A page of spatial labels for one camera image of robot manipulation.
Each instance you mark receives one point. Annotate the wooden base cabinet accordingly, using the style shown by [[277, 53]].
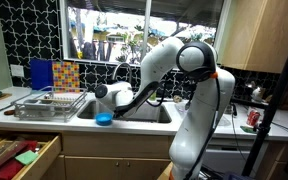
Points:
[[110, 145]]

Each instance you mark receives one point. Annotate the white wall outlet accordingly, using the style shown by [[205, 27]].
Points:
[[17, 70]]

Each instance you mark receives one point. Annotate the flat green item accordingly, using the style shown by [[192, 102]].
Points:
[[247, 129]]

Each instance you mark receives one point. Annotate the green soap bottle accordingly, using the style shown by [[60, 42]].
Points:
[[153, 96]]

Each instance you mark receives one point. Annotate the red soda can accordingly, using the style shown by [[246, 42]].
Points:
[[253, 117]]

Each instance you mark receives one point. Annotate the wooden upper cabinet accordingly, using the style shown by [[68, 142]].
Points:
[[267, 33]]

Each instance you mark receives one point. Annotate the dark cutlery tray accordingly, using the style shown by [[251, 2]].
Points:
[[4, 155]]

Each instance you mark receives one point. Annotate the metal dish rack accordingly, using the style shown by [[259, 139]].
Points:
[[50, 105]]

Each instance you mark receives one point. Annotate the small brown disc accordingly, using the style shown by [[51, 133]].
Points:
[[9, 112]]

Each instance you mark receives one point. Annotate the red cloth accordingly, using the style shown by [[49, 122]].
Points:
[[7, 170]]

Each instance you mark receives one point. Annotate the long dark utensil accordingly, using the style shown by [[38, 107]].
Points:
[[0, 109]]

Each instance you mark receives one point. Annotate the green sponge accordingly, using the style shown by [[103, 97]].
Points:
[[26, 157]]

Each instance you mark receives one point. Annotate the black tripod pole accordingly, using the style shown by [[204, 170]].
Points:
[[270, 110]]

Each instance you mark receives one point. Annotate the metal cabinet knob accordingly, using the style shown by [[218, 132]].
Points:
[[116, 163], [127, 163]]

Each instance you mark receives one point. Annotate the blue plastic bowl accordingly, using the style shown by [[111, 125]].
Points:
[[104, 118]]

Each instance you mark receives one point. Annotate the blue cutting board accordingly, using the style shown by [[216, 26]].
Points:
[[40, 74]]

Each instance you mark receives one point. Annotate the colourful checkered cutting board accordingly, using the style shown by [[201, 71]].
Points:
[[66, 76]]

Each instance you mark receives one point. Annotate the white figurine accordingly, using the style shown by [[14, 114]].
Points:
[[257, 94]]

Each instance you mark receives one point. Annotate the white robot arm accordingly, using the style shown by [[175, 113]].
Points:
[[210, 100]]

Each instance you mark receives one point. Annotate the curved metal faucet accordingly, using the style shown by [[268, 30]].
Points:
[[121, 64]]

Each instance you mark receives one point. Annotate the white dishwasher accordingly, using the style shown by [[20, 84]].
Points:
[[230, 156]]

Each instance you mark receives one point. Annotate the open wooden drawer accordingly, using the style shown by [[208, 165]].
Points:
[[40, 160]]

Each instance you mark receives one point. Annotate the stainless steel sink basin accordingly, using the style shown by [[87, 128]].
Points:
[[157, 115]]

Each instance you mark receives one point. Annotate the white framed window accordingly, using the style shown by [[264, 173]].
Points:
[[117, 33]]

